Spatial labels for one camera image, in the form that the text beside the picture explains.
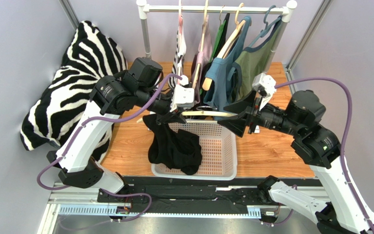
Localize cream white hanger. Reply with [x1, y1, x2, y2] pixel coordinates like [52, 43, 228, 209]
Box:
[147, 106, 236, 122]

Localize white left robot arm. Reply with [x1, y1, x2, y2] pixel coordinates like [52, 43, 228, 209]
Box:
[47, 57, 188, 193]

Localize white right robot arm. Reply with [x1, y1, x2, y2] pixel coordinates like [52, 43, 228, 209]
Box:
[218, 90, 374, 234]

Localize wooden hanger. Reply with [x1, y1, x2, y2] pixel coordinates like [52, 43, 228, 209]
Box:
[202, 2, 246, 91]

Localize blue ribbed tank top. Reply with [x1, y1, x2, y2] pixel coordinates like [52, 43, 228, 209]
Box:
[203, 16, 252, 112]

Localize olive green tank top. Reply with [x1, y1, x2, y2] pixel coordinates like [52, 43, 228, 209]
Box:
[227, 16, 283, 102]

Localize pink lilac tank top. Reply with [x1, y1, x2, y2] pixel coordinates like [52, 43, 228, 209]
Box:
[190, 16, 213, 104]

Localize blue grey hanger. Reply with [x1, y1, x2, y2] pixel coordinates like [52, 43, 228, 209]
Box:
[249, 5, 282, 47]

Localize green hanger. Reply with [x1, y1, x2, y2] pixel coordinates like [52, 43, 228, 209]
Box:
[210, 12, 230, 62]

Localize beige hanger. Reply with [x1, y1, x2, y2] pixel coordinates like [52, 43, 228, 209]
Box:
[192, 0, 209, 88]

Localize white plastic laundry basket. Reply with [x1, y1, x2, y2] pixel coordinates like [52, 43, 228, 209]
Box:
[151, 119, 238, 181]

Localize zebra striped pillow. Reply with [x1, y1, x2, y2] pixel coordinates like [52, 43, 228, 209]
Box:
[20, 20, 128, 151]

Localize white metal clothes rack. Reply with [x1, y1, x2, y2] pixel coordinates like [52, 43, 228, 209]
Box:
[136, 0, 298, 134]

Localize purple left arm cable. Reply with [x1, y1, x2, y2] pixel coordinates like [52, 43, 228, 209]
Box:
[37, 73, 184, 191]

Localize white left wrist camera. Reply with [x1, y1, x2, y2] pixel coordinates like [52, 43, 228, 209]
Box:
[170, 75, 195, 112]

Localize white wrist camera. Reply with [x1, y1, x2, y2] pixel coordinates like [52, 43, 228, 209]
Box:
[252, 72, 277, 110]
[170, 75, 195, 112]

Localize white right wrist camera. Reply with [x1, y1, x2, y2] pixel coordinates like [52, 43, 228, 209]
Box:
[252, 72, 277, 110]

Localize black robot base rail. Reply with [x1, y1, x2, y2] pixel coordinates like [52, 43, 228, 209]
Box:
[54, 175, 314, 216]

